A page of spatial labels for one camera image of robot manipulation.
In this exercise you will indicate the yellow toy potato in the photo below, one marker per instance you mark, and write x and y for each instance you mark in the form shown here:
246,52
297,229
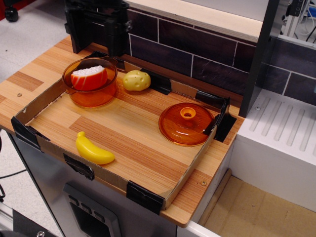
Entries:
136,80

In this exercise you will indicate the orange transparent pot lid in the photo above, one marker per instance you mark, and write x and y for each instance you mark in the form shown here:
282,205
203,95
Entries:
185,124

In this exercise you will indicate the salmon sushi toy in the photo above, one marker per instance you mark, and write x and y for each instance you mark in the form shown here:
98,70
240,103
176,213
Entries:
89,78

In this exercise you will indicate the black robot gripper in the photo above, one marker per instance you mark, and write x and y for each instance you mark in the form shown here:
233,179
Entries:
109,19

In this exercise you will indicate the orange transparent plastic pot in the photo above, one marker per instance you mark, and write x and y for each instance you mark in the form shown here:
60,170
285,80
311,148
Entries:
94,98

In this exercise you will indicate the white toy sink drainboard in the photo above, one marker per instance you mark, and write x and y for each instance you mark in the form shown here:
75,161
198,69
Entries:
275,149

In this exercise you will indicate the cardboard fence with black tape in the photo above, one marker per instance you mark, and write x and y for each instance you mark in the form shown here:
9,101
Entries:
47,121

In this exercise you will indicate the yellow toy banana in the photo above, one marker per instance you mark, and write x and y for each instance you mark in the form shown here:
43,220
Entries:
91,152

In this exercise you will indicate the dark grey vertical post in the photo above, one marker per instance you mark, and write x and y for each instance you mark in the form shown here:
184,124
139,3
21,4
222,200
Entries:
81,35

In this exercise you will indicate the grey toy oven front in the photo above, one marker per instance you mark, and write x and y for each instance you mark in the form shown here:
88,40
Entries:
93,219

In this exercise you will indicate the dark grey right post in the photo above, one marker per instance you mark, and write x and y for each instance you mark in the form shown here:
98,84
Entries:
260,60

